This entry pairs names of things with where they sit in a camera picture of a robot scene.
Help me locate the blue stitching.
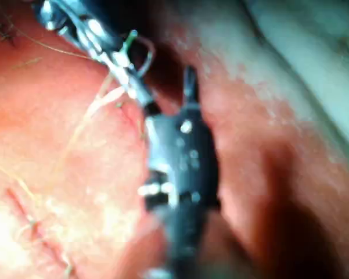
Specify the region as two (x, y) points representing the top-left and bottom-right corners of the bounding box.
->
(4, 187), (75, 276)
(0, 22), (21, 49)

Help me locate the curved steel needle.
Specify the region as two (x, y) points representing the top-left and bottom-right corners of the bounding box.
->
(129, 28), (157, 78)

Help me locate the blue thread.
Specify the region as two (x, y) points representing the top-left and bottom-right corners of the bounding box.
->
(0, 0), (134, 204)

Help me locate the left arm needle driver jaw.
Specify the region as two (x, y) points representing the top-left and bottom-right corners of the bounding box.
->
(103, 48), (154, 108)

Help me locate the right arm needle driver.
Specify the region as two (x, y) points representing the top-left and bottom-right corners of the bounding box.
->
(144, 103), (222, 212)

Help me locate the left arm needle driver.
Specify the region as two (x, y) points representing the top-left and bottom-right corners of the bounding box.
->
(34, 0), (126, 60)

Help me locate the tissue pad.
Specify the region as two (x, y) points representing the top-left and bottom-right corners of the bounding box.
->
(0, 0), (349, 279)

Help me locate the right arm needle driver jaw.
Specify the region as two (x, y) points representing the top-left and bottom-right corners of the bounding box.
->
(143, 99), (165, 119)
(181, 66), (199, 109)

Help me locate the pale grey cloth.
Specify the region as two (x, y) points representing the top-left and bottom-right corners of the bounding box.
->
(240, 0), (349, 152)

